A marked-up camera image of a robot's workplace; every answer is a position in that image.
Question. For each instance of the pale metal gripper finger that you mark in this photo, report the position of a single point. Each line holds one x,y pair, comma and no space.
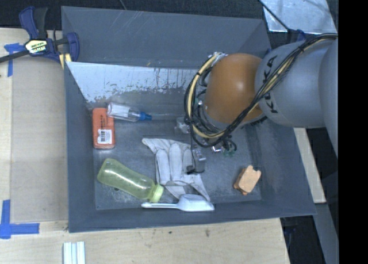
201,160
193,161

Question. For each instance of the white work glove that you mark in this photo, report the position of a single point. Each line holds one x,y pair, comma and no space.
169,165

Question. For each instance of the white plastic scoop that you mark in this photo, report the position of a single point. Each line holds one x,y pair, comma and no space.
192,204

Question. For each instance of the clear bottle with blue nozzle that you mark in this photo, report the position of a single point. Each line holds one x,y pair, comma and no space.
123,111

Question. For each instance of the yellow-green plastic bottle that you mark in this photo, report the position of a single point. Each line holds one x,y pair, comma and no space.
126,181

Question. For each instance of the orange block with barcode label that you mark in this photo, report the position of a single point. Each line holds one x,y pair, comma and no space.
103,127

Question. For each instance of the grey metal bin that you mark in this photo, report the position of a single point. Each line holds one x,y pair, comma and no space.
138,41

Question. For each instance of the black cylinder on white bracket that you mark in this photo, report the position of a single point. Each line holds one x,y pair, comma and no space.
216,149

